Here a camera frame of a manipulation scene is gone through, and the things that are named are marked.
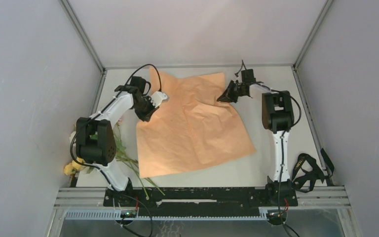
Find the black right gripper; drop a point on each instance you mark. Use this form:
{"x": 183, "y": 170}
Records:
{"x": 228, "y": 95}

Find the orange wrapping paper sheet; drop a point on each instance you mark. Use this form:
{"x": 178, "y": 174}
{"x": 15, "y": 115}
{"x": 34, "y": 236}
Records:
{"x": 191, "y": 130}

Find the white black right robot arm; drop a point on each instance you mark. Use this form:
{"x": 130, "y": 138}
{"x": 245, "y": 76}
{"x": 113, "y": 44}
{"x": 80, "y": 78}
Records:
{"x": 280, "y": 113}

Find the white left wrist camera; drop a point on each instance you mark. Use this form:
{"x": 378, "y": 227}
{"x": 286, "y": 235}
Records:
{"x": 158, "y": 97}

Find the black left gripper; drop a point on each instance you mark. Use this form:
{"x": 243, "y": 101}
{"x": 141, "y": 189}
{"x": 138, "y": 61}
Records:
{"x": 146, "y": 117}

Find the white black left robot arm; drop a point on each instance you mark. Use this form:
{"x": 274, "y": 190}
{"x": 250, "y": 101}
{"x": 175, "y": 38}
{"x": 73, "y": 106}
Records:
{"x": 93, "y": 144}

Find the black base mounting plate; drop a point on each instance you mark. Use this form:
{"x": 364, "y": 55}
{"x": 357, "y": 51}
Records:
{"x": 125, "y": 200}

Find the white cable duct strip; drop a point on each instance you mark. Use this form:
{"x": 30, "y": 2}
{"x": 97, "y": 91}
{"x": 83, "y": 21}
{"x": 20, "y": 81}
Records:
{"x": 82, "y": 214}

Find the aluminium front frame rail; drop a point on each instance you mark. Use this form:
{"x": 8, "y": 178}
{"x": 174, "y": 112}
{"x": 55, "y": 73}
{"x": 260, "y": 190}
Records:
{"x": 319, "y": 198}

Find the yellow fake flower bunch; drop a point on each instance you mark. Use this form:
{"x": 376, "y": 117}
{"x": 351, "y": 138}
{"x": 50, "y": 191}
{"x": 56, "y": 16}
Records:
{"x": 73, "y": 168}

